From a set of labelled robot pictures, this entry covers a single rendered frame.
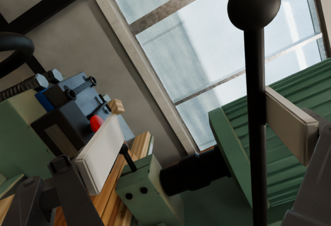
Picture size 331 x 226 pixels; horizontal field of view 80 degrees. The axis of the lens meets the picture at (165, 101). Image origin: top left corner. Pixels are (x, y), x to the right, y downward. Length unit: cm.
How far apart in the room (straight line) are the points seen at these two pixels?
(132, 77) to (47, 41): 70
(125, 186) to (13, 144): 18
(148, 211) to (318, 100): 32
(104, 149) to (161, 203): 25
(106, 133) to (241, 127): 20
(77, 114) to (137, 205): 20
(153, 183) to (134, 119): 148
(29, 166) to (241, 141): 30
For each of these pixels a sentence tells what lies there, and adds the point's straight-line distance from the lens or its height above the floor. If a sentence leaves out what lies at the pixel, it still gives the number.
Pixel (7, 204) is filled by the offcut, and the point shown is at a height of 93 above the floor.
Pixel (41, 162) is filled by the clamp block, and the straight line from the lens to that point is 33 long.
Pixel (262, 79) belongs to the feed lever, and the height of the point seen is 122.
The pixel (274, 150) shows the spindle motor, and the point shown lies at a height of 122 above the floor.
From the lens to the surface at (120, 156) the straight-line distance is 42.
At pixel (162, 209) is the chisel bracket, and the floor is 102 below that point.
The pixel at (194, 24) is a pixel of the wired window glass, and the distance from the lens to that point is 166.
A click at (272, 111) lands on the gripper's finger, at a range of 17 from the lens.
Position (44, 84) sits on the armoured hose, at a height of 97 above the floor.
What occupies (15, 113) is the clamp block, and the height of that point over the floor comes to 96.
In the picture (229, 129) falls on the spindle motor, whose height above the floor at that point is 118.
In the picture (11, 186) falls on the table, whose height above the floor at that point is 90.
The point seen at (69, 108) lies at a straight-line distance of 29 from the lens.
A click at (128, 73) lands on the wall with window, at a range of 167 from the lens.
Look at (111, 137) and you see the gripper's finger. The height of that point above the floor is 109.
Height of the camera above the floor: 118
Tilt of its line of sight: 12 degrees down
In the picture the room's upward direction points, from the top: 64 degrees clockwise
